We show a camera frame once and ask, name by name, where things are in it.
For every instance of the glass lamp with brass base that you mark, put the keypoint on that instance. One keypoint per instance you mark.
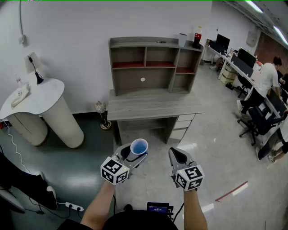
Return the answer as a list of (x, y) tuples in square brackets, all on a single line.
[(101, 106)]

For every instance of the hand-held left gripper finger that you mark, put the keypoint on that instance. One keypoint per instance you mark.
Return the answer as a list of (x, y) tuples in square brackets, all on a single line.
[(123, 152), (138, 160)]

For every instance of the red floor tape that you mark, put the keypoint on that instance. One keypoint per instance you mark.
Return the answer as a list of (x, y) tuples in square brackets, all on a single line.
[(231, 191)]

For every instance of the pale storage drawer unit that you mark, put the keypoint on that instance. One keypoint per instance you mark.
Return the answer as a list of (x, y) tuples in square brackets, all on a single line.
[(228, 75)]

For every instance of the black chest-mounted screen device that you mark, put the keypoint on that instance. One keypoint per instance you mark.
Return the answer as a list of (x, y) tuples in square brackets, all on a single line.
[(157, 207)]

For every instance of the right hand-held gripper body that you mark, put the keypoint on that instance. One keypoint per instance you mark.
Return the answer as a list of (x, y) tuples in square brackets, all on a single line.
[(189, 177)]

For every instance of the person's black shirt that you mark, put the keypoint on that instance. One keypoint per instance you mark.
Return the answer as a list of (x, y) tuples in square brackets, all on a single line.
[(126, 221)]

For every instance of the black computer monitor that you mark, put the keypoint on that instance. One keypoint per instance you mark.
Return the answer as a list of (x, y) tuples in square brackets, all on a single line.
[(246, 58), (223, 42)]

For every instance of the grey wooden shelf unit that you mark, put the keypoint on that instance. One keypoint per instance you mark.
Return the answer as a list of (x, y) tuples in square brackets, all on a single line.
[(126, 78)]

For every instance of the small black tool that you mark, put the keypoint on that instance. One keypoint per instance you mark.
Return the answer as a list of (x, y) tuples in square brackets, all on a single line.
[(162, 41)]

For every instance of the dark desk partition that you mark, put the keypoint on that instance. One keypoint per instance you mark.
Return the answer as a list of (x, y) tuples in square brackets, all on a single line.
[(242, 66), (216, 47)]

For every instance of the long white office desk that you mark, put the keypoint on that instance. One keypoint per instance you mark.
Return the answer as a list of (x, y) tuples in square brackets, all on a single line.
[(222, 67)]

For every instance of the pale blue tumbler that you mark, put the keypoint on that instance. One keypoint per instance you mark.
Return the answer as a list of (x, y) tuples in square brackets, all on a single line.
[(182, 40)]

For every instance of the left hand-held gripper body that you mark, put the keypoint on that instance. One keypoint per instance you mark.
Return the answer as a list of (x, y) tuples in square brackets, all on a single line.
[(112, 170)]

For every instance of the blue plastic cup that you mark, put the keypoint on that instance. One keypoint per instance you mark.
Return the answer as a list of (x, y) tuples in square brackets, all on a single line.
[(139, 147)]

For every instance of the person's right forearm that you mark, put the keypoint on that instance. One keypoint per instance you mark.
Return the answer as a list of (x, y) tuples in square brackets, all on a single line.
[(194, 209)]

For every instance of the white pedestal table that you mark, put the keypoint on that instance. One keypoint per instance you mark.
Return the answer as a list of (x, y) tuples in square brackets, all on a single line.
[(45, 94)]

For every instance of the black lamp with white shade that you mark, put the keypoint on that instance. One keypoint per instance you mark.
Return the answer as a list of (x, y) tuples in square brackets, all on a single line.
[(38, 79)]

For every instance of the grey wall conduit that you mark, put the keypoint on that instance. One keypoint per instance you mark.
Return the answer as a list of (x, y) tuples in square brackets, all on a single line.
[(21, 18)]

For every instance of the white wall panel box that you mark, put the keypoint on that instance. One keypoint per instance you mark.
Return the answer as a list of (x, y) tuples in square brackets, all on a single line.
[(250, 37)]

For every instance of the black office chair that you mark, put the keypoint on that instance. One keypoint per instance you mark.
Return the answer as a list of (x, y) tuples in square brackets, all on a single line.
[(261, 122), (244, 83)]

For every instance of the ceiling tube light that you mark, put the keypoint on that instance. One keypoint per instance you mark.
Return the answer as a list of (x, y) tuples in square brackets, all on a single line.
[(254, 5), (280, 34)]

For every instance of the white power strip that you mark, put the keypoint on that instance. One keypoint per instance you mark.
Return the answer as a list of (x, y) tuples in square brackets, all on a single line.
[(74, 206)]

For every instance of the person's left forearm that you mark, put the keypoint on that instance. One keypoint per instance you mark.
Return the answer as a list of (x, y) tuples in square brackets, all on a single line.
[(99, 206)]

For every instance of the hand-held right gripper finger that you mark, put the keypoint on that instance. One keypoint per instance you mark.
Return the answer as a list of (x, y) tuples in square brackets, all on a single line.
[(172, 159), (183, 157)]

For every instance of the person's dark shoe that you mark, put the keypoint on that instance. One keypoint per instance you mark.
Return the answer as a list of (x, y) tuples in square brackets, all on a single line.
[(128, 207)]

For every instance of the small clear bottle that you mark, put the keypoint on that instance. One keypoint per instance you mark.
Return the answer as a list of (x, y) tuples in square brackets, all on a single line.
[(19, 81)]

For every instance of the cola bottle with red label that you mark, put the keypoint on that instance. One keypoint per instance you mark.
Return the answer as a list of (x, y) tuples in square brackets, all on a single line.
[(197, 40)]

